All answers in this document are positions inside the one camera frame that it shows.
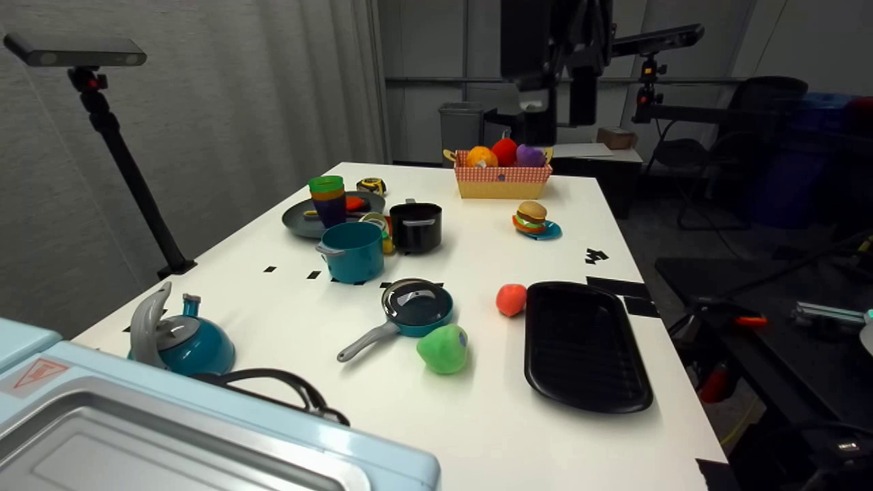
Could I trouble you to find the red floor object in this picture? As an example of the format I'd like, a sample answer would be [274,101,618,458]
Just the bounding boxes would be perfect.
[698,361,734,404]

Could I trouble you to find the purple basket fruit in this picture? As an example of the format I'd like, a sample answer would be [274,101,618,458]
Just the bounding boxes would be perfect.
[513,142,550,170]

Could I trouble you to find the brown cardboard box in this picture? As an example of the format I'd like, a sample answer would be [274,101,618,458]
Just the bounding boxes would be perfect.
[596,127,640,154]

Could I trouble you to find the orange toy fruit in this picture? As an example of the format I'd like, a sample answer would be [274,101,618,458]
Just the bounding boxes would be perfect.
[494,282,531,323]

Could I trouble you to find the blue bin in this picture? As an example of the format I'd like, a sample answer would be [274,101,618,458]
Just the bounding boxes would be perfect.
[753,90,858,229]

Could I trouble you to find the black baking tray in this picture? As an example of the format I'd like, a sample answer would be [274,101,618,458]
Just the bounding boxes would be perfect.
[522,279,655,417]

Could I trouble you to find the black toy pot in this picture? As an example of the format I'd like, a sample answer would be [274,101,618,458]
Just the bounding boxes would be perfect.
[389,196,446,258]

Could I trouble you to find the toy food can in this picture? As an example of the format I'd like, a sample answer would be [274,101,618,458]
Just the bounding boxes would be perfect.
[360,210,400,260]

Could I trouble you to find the black stereo camera bar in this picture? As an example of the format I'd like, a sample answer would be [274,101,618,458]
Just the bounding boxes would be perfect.
[610,23,706,60]
[4,34,150,69]

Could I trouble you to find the teal blue toy pot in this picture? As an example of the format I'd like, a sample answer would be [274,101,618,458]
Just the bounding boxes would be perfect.
[315,218,391,288]

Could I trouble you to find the long black tape strip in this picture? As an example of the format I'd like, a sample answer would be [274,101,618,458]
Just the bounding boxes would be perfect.
[585,274,652,300]

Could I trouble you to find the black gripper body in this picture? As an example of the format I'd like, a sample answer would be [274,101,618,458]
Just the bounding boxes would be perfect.
[499,0,615,79]

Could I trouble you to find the yellow orange basket fruit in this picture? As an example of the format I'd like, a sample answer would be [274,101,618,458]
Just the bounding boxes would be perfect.
[466,146,499,173]

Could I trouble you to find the teal toy kettle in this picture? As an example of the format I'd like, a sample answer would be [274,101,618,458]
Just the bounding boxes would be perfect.
[127,282,241,380]

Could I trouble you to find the white side table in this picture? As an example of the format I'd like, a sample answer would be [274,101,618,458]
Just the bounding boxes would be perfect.
[550,140,645,170]

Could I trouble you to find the black power cable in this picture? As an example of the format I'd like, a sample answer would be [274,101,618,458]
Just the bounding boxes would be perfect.
[194,367,353,429]

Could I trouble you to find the green toy cup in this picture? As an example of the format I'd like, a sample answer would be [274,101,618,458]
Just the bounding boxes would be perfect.
[307,173,348,200]

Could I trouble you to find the red basket fruit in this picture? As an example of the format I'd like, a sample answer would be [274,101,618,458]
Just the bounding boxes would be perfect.
[490,134,522,170]

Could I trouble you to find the teal hand tool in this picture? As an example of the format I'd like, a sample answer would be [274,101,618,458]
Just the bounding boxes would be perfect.
[788,299,873,333]

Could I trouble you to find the toy burger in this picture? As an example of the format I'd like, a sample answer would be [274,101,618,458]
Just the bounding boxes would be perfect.
[511,200,552,241]

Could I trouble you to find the purple toy cup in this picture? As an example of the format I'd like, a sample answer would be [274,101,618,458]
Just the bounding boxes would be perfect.
[311,196,350,229]

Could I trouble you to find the green toy pear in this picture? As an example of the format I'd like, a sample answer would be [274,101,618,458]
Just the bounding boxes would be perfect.
[415,323,475,380]

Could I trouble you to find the grey toy plate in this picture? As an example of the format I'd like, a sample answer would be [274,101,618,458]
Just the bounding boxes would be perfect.
[282,189,389,244]

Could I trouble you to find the black camera tripod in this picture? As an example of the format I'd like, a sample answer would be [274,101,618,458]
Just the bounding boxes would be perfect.
[65,63,200,282]
[631,52,670,127]

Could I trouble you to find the grey curtain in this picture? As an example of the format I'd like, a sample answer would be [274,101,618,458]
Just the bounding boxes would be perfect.
[0,0,391,342]

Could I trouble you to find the black office chair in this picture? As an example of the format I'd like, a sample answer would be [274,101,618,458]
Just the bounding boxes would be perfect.
[678,73,814,232]

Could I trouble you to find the yellow black toy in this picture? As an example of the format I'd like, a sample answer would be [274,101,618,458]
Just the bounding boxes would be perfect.
[356,176,391,200]

